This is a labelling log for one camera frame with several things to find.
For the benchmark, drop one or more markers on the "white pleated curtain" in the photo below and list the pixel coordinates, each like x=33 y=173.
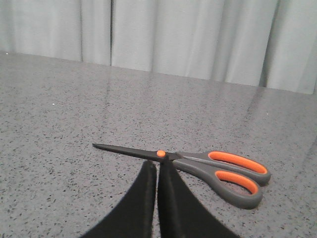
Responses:
x=269 y=43

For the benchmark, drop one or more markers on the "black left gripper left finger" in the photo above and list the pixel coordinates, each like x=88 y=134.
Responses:
x=133 y=215

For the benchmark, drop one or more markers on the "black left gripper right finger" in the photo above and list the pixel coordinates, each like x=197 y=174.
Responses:
x=181 y=215

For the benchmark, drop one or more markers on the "grey orange handled scissors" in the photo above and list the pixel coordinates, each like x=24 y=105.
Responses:
x=234 y=178

